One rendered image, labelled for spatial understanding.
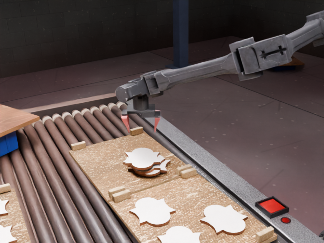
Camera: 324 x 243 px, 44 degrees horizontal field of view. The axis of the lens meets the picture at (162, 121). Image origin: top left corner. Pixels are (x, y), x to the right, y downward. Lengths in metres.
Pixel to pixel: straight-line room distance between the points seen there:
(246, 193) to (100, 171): 0.54
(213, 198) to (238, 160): 2.15
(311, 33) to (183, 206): 0.66
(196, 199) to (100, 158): 0.46
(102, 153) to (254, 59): 0.79
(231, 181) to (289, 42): 0.58
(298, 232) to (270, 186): 1.90
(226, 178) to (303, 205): 1.59
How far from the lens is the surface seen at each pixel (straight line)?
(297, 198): 3.12
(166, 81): 1.33
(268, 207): 1.37
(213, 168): 1.58
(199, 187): 1.42
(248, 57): 1.14
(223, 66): 1.19
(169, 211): 1.29
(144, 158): 1.49
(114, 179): 1.49
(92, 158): 1.63
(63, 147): 1.79
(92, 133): 1.88
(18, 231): 1.32
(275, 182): 3.27
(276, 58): 1.13
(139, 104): 1.44
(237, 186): 1.48
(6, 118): 1.85
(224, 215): 1.28
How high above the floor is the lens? 1.72
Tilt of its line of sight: 24 degrees down
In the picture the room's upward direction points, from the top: 1 degrees counter-clockwise
